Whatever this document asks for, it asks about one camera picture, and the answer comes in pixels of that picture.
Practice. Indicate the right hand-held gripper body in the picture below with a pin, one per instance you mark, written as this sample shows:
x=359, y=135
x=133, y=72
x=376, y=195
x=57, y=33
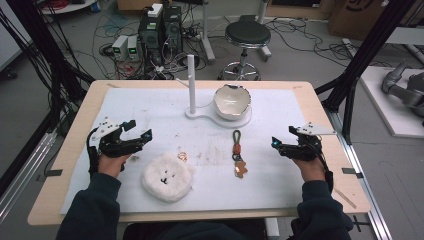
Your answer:
x=306, y=148

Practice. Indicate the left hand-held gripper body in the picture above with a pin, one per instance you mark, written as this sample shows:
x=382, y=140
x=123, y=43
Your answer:
x=111, y=145

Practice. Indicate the person's left hand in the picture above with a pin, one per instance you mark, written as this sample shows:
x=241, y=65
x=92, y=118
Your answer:
x=111, y=166

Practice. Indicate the person's right hand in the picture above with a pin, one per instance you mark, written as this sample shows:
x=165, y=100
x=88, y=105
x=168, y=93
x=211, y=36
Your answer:
x=312, y=170

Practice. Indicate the white foam mat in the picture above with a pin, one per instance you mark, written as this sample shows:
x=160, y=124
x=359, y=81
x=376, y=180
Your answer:
x=150, y=106

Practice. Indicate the dark tape piece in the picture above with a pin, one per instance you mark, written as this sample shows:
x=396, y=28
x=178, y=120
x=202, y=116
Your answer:
x=351, y=171
x=53, y=172

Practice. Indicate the white plush pouch with face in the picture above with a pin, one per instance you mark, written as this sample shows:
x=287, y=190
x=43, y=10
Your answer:
x=166, y=186

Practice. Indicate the white shell-shaped bowl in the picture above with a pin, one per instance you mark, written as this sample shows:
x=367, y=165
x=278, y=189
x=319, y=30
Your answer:
x=231, y=100

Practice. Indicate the white pole stand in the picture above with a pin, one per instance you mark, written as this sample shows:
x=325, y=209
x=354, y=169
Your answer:
x=191, y=83

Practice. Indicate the grey power supply unit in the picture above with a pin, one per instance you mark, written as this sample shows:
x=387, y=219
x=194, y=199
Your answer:
x=120, y=46
x=133, y=46

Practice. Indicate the white base board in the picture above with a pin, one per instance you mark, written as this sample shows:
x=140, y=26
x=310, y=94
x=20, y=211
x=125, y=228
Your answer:
x=383, y=106

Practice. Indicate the black computer tower white top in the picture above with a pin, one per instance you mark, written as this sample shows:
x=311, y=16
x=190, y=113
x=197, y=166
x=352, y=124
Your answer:
x=150, y=33

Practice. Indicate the black round stool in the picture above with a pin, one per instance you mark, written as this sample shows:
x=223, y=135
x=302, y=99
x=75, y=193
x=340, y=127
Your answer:
x=248, y=33

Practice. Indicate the grey metal stand leg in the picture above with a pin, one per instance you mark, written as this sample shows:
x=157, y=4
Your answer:
x=207, y=36

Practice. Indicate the cardboard box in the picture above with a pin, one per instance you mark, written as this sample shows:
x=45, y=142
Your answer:
x=353, y=16

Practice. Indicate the aluminium rail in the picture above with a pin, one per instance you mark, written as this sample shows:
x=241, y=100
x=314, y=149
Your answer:
x=370, y=186
x=23, y=176

